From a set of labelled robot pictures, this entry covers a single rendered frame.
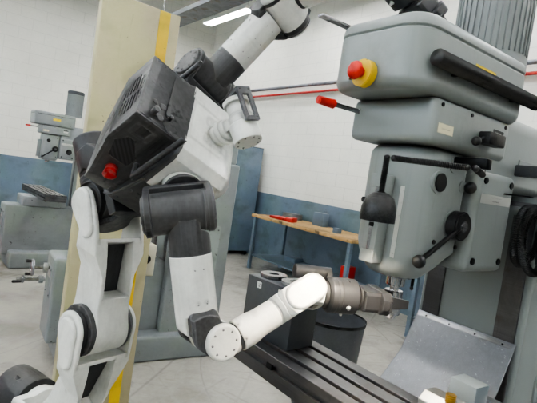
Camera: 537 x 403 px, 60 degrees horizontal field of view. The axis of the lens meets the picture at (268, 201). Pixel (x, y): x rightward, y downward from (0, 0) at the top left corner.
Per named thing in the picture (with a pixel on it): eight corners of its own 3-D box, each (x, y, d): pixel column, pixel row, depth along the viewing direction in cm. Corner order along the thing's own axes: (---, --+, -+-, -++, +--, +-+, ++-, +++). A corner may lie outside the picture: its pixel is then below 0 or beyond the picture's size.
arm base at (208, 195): (145, 255, 97) (139, 212, 90) (145, 217, 107) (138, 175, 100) (218, 245, 100) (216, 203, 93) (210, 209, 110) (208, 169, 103)
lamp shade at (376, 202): (357, 218, 94) (362, 188, 94) (360, 217, 101) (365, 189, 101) (394, 225, 92) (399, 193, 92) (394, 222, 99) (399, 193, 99)
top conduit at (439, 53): (443, 64, 92) (445, 46, 92) (424, 66, 95) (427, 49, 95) (542, 110, 119) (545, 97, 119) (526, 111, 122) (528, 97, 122)
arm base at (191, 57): (158, 89, 122) (187, 79, 114) (177, 53, 127) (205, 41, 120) (197, 124, 131) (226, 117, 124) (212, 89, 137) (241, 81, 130)
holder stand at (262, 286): (286, 352, 143) (296, 287, 142) (240, 327, 159) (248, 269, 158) (312, 345, 151) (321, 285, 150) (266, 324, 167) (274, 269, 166)
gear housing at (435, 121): (431, 141, 100) (438, 94, 100) (348, 138, 119) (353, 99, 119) (506, 162, 120) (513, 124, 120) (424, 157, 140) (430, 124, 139)
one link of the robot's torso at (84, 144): (61, 145, 137) (95, 115, 127) (100, 151, 147) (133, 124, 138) (79, 235, 129) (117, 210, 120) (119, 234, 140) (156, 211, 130)
